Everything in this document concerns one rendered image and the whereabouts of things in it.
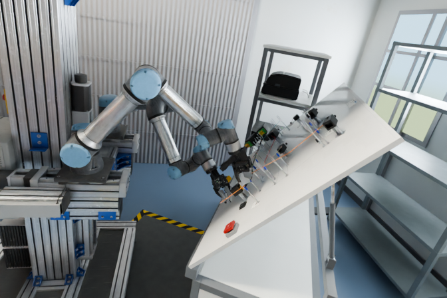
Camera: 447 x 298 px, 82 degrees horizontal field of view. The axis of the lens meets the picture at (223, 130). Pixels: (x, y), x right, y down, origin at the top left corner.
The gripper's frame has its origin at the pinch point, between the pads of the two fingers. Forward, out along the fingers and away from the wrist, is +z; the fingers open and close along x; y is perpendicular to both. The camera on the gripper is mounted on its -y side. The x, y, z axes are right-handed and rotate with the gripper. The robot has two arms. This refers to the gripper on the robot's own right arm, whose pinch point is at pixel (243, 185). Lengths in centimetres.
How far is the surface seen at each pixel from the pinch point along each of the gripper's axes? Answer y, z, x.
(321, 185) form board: 41, -11, -28
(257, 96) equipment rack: -3, -27, 93
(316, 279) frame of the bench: 22, 56, -5
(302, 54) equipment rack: 38, -48, 94
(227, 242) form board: -2.3, 8.8, -31.0
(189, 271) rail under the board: -26.3, 22.4, -32.9
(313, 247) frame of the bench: 21, 57, 17
